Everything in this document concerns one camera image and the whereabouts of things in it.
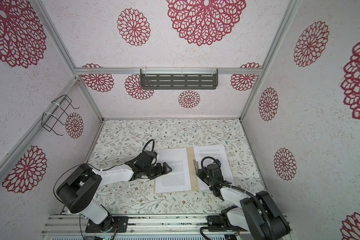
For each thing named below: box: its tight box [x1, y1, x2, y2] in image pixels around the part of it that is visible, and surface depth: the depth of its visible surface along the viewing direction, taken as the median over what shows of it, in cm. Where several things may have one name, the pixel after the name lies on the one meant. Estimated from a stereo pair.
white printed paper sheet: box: [154, 147, 192, 194], surface depth 91 cm
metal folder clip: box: [193, 159, 199, 175], surface depth 96 cm
